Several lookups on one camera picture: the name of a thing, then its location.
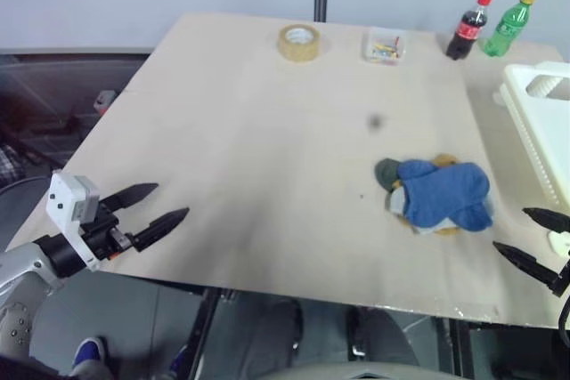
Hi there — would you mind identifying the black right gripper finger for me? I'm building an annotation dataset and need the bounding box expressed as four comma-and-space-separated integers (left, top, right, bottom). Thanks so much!
492, 241, 562, 297
522, 206, 570, 235

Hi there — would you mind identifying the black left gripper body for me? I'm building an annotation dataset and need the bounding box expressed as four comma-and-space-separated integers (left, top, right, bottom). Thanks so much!
79, 200, 137, 263

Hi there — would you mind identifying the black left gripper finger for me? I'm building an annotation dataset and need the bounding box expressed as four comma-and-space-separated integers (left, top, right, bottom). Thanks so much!
98, 182, 160, 217
130, 206, 191, 254

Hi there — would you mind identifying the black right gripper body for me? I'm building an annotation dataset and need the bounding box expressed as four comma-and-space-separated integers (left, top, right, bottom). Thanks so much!
554, 263, 570, 297

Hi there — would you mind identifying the white plastic basket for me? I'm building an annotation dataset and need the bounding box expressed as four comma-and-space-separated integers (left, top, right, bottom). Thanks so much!
492, 61, 570, 210

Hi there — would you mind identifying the clear box of coloured bits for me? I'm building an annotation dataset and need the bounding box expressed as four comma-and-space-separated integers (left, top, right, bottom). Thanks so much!
361, 28, 409, 67

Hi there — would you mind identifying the small grey and red device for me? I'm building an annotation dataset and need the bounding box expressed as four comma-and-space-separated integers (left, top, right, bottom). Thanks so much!
94, 90, 118, 116

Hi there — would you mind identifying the black table leg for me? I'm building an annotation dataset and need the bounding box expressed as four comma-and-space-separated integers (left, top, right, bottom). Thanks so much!
446, 317, 474, 380
175, 288, 223, 380

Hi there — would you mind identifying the blue shoe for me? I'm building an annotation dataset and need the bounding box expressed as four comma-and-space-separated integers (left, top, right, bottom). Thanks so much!
72, 336, 109, 376

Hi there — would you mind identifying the dark green cloth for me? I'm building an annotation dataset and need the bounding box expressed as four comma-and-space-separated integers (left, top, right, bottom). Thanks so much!
374, 158, 404, 192

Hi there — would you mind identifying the green bottle with yellow cap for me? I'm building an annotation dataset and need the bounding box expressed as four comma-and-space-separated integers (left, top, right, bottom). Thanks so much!
483, 0, 538, 58

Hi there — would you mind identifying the brown packing tape roll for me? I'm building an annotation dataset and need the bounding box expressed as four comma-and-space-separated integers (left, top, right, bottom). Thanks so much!
277, 23, 322, 63

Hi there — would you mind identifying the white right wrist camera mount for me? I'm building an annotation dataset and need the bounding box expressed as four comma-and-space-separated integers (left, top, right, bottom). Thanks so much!
546, 229, 570, 259

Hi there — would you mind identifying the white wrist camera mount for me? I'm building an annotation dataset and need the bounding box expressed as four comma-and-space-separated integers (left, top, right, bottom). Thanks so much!
546, 229, 570, 259
45, 170, 100, 272

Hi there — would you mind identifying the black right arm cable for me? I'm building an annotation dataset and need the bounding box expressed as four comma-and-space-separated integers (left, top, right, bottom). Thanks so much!
557, 295, 570, 350

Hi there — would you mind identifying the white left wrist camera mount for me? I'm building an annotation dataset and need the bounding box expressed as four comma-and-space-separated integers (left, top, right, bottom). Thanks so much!
45, 170, 100, 272

